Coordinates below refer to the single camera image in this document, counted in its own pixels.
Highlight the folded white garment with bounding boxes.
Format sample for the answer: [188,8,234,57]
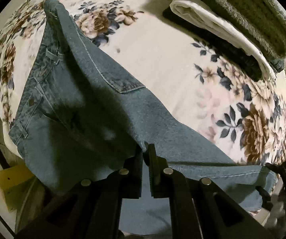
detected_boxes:
[169,0,277,80]

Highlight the floral bed blanket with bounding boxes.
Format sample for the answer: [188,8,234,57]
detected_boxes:
[0,0,286,165]

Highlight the blue denim jeans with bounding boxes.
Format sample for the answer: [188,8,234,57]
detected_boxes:
[8,0,278,237]

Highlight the folded black garment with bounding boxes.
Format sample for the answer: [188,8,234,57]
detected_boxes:
[162,7,262,81]

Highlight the folded grey-green garment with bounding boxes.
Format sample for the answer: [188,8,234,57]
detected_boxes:
[203,0,286,58]

